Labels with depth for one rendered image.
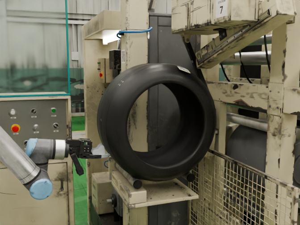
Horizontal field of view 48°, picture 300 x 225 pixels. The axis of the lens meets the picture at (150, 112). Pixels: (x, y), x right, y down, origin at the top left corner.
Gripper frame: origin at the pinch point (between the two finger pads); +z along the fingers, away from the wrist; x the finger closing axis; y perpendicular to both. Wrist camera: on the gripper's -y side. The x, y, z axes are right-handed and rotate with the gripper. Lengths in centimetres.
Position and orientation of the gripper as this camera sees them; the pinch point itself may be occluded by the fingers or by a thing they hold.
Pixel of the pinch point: (107, 156)
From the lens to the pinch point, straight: 162.6
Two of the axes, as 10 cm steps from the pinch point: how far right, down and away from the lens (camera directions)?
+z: 9.3, 0.8, 3.5
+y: 1.2, -9.9, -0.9
